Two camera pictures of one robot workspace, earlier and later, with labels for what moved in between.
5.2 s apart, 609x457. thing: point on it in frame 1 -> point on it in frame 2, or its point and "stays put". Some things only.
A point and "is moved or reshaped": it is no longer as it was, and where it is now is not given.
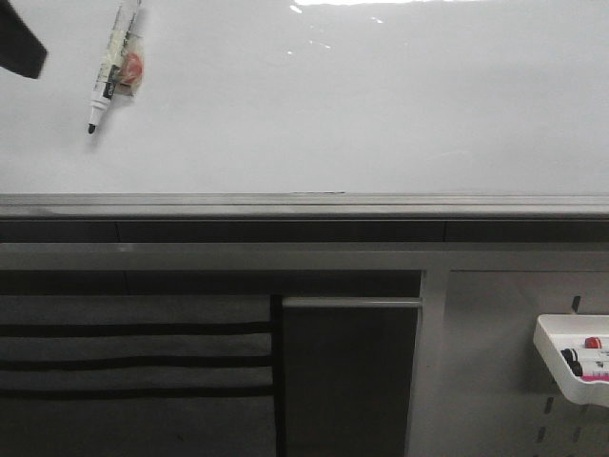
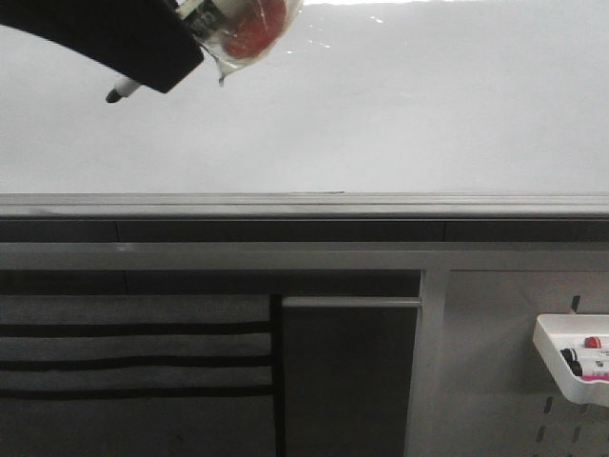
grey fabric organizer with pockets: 136,375 stays put
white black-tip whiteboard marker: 122,69 is moved or reshaped
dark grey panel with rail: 348,369 stays put
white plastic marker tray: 555,333 stays put
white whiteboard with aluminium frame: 316,110 stays put
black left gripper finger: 20,49 -> 146,41
